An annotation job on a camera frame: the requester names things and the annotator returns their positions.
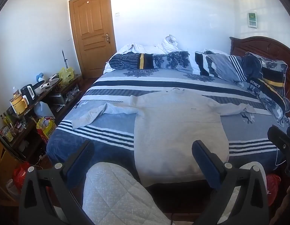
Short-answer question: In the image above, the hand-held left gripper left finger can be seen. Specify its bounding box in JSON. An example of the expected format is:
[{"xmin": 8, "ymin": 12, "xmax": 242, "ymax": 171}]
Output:
[{"xmin": 18, "ymin": 140, "xmax": 95, "ymax": 225}]

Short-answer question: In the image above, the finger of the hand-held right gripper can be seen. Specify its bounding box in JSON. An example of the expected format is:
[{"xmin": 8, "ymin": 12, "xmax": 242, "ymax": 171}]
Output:
[{"xmin": 267, "ymin": 125, "xmax": 290, "ymax": 160}]

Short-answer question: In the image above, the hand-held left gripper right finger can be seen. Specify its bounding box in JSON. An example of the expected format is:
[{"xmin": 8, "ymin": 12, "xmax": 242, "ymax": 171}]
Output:
[{"xmin": 191, "ymin": 140, "xmax": 270, "ymax": 225}]

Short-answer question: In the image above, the light grey sweater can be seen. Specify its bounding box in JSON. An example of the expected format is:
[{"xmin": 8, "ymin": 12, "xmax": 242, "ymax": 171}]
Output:
[{"xmin": 71, "ymin": 88, "xmax": 257, "ymax": 187}]

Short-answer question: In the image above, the person's right forearm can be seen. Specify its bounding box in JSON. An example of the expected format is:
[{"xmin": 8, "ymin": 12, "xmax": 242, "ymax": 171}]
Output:
[{"xmin": 272, "ymin": 180, "xmax": 290, "ymax": 225}]

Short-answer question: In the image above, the red plastic bag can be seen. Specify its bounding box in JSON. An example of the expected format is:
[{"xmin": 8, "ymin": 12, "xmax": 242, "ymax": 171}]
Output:
[
  {"xmin": 12, "ymin": 162, "xmax": 31, "ymax": 193},
  {"xmin": 266, "ymin": 174, "xmax": 282, "ymax": 207}
]

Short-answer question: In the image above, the bed with striped blue sheet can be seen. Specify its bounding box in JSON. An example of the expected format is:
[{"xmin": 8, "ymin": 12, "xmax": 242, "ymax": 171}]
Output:
[{"xmin": 46, "ymin": 35, "xmax": 290, "ymax": 186}]

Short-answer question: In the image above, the yellow and red bag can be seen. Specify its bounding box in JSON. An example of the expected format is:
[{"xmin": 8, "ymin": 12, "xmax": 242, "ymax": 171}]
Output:
[{"xmin": 36, "ymin": 116, "xmax": 57, "ymax": 146}]

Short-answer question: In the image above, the person's left leg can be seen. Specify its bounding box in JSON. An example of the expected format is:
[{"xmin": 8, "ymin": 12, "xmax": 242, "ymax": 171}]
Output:
[{"xmin": 82, "ymin": 162, "xmax": 176, "ymax": 225}]

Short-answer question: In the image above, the floral pillow with yellow band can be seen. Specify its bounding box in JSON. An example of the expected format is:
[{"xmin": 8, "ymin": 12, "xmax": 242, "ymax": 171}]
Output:
[{"xmin": 245, "ymin": 52, "xmax": 290, "ymax": 120}]

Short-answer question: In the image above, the clear plastic jug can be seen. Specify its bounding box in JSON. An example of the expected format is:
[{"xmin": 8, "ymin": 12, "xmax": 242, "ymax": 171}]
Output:
[{"xmin": 33, "ymin": 101, "xmax": 53, "ymax": 120}]

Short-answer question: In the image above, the dark wooden side table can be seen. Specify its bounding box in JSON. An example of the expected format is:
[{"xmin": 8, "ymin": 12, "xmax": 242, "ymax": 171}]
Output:
[{"xmin": 0, "ymin": 74, "xmax": 84, "ymax": 161}]

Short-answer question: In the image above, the dark blue cloth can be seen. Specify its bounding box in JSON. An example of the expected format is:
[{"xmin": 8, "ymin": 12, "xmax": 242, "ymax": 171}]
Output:
[{"xmin": 243, "ymin": 55, "xmax": 263, "ymax": 80}]

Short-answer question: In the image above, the glass jar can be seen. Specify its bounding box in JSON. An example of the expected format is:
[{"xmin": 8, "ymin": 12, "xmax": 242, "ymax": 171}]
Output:
[{"xmin": 0, "ymin": 126, "xmax": 14, "ymax": 143}]

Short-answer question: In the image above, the yellow pot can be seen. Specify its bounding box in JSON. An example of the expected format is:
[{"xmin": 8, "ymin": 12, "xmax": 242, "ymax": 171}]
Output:
[{"xmin": 10, "ymin": 93, "xmax": 28, "ymax": 115}]

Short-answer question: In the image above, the white pan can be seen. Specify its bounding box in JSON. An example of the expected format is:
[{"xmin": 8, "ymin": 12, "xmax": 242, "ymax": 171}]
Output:
[{"xmin": 33, "ymin": 80, "xmax": 46, "ymax": 95}]

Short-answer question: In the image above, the black and white kettle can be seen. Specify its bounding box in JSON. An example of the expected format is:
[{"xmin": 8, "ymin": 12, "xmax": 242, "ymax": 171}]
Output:
[{"xmin": 20, "ymin": 84, "xmax": 36, "ymax": 104}]

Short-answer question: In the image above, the yellow plastic bag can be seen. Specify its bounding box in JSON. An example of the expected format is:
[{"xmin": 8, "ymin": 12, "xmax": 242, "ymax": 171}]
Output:
[{"xmin": 58, "ymin": 67, "xmax": 74, "ymax": 86}]

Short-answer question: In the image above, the blue grey striped pillow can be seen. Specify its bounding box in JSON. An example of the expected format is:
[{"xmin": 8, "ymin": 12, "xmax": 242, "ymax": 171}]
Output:
[{"xmin": 195, "ymin": 50, "xmax": 248, "ymax": 82}]

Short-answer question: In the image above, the dark wooden headboard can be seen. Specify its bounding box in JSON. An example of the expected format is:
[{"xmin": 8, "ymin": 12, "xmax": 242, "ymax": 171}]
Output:
[{"xmin": 229, "ymin": 36, "xmax": 290, "ymax": 99}]

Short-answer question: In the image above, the black rod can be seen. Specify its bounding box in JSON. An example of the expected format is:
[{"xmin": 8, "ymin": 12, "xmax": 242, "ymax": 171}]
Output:
[{"xmin": 62, "ymin": 50, "xmax": 69, "ymax": 70}]

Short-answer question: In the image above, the striped pillow with yellow band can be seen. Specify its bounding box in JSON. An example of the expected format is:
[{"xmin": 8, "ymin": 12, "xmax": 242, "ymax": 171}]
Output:
[{"xmin": 109, "ymin": 52, "xmax": 155, "ymax": 70}]

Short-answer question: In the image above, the white duvet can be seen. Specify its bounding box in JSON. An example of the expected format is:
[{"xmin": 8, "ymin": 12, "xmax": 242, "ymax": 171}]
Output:
[{"xmin": 103, "ymin": 34, "xmax": 190, "ymax": 74}]

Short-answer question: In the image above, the wooden door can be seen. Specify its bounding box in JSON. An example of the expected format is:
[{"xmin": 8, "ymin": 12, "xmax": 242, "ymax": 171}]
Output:
[{"xmin": 69, "ymin": 0, "xmax": 117, "ymax": 80}]

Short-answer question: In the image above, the white cable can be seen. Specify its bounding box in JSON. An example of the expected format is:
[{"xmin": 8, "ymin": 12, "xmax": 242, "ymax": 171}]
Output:
[{"xmin": 274, "ymin": 117, "xmax": 290, "ymax": 167}]

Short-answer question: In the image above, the white green wall panel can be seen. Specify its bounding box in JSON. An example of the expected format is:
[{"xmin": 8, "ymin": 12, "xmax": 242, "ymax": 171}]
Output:
[{"xmin": 247, "ymin": 11, "xmax": 258, "ymax": 28}]

